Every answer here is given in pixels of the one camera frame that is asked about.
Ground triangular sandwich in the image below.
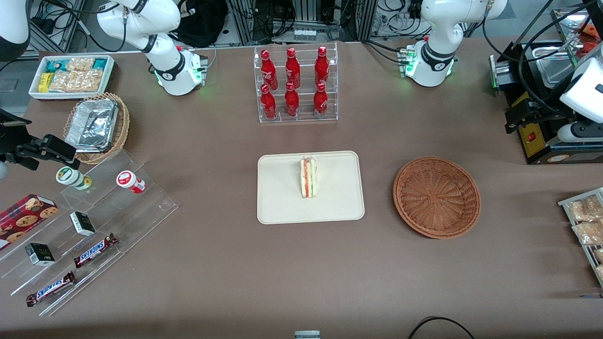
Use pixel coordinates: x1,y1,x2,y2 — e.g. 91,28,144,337
300,157,318,199

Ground white rectangular snack bin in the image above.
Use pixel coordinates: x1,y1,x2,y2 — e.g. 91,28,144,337
28,55,116,101

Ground grey metal wire rack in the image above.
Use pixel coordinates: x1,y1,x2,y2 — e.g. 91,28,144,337
558,187,603,288

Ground cream plastic tray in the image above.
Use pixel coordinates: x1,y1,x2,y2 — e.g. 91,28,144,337
257,151,366,225

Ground steel food pan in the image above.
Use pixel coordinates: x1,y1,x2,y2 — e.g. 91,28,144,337
531,45,578,91

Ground red chocolate cookie box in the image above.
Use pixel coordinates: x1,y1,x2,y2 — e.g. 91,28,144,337
0,194,59,250

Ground stacked aluminium foil trays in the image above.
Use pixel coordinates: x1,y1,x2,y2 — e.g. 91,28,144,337
65,98,119,153

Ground red cola bottle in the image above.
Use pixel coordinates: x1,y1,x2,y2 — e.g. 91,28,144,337
314,46,330,87
261,49,279,90
260,84,277,120
313,82,329,119
284,82,300,118
285,48,302,89

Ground clear acrylic stepped shelf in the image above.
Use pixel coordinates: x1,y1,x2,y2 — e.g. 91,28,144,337
0,150,179,317

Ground red lidded white cup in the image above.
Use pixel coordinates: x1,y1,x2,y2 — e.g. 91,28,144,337
116,170,147,194

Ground black looped cable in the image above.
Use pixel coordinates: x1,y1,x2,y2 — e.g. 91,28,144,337
407,316,476,339

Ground red skewered sausages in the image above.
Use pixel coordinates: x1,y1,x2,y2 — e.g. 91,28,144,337
578,21,603,55

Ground clear rice cracker bag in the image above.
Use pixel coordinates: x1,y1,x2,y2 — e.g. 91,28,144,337
49,69,103,93
66,57,95,74

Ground black fabric bag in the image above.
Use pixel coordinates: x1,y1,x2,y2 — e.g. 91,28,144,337
171,0,229,48

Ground brown Snickers bar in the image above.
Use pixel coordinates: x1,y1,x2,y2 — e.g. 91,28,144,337
73,233,119,269
26,271,77,307

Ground clear acrylic bottle rack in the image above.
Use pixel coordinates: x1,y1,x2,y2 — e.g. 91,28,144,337
253,42,339,124

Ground small black carton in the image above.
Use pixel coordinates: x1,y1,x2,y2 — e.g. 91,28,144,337
25,243,56,267
70,211,97,237

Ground green lidded white cup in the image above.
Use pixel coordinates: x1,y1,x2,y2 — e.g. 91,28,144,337
56,166,93,191

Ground light oval wicker basket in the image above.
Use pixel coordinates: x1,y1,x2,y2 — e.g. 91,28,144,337
63,92,130,165

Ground black hot food warmer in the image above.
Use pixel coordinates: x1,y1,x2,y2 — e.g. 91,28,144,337
489,7,603,165

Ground round brown wicker basket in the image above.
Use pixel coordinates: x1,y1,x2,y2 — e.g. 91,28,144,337
393,156,481,239

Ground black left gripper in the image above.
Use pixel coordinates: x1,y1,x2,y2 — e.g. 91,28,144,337
505,91,574,136

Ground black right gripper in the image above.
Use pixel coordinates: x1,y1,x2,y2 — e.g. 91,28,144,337
0,108,77,171

